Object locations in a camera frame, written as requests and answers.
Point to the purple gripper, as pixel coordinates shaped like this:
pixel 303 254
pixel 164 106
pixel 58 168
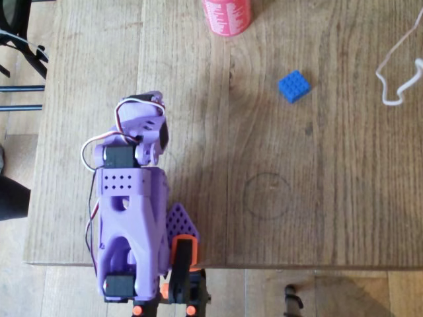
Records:
pixel 149 100

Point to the blue toy brick block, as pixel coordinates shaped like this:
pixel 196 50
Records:
pixel 294 86

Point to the purple robot arm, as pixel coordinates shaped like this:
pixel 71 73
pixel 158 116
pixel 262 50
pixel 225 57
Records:
pixel 129 211

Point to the red ceramic mug with text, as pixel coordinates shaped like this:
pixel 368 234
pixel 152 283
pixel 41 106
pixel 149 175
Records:
pixel 228 16

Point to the black and orange clamp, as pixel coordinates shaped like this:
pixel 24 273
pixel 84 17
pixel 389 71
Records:
pixel 137 310
pixel 183 257

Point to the black metal bar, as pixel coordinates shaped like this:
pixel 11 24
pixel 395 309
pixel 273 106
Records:
pixel 20 107
pixel 20 88

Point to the black chair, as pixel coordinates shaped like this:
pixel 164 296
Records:
pixel 10 13

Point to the purple perforated base plate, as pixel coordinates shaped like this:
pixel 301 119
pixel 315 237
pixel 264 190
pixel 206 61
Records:
pixel 180 221

